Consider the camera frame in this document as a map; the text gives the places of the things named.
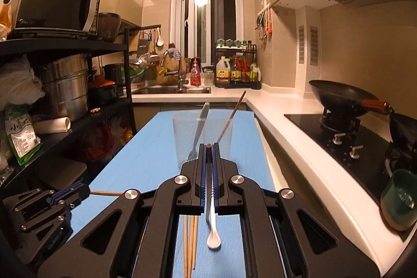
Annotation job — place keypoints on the dark bowl on shelf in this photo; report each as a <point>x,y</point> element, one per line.
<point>108,26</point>

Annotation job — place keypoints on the hanging white ladle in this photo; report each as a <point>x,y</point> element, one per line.
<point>159,42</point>

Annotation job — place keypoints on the chrome sink faucet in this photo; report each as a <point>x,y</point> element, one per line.
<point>180,72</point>

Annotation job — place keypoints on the stacked steel pots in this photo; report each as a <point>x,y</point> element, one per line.
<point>65,84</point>

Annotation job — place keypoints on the black microwave oven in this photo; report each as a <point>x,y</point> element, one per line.
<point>78,16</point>

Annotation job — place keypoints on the white paper roll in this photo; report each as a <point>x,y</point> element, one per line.
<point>60,125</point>

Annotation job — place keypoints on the wooden chopstick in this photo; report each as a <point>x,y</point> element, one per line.
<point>229,120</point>
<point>105,193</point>
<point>190,246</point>
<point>185,245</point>
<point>194,240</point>

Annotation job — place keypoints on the white handled steel fork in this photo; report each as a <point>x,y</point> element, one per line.
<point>200,126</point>

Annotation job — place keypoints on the blue table mat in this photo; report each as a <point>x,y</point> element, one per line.
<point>155,155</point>

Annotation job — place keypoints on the red dish soap bottle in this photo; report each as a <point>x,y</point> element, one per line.
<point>195,73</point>

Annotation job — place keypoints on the white plastic bag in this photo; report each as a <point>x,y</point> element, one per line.
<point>19,85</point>

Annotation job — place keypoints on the steel sink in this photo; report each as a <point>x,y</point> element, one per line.
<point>161,90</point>

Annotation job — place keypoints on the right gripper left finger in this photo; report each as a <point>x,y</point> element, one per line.
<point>135,235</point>

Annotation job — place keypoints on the clear plastic utensil holder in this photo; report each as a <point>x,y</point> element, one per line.
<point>185,125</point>

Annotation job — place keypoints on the orange pot lid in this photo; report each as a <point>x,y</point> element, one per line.
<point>100,82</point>

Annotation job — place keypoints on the green food package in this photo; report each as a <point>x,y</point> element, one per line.
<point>21,133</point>

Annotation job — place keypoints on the yellow oil jug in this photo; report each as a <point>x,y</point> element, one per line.
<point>223,72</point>

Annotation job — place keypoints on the glass jar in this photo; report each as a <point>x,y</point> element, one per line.
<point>209,77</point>

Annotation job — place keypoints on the white ceramic spoon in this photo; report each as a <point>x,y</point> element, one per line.
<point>213,241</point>

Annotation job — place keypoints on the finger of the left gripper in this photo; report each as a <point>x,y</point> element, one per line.
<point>33,202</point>
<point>79,187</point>

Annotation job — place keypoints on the green cup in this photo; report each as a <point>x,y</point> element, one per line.
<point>398,200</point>

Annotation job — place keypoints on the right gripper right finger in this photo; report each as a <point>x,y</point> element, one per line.
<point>282,235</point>

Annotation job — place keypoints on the black storage shelf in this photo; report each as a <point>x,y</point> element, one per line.
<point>46,50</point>

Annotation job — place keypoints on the black wok red handle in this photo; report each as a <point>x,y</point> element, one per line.
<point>347,100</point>

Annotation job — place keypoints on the black spice rack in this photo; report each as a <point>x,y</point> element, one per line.
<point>245,72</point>

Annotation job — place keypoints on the hanging kitchen tools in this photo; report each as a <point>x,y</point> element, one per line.
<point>264,23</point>

